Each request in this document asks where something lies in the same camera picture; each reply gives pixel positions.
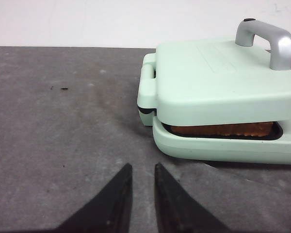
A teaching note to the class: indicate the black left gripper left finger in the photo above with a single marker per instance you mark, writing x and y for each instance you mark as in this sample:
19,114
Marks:
108,212

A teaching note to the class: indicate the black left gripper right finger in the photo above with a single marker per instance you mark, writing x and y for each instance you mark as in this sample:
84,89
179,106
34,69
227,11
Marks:
177,211

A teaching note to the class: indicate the white bread slice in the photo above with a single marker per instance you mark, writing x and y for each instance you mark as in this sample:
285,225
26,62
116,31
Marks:
243,129

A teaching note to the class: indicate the breakfast maker hinged lid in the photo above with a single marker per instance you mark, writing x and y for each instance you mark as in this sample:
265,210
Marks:
225,81

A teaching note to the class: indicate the mint green breakfast maker base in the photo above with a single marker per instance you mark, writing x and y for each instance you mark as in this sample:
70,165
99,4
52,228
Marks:
275,148

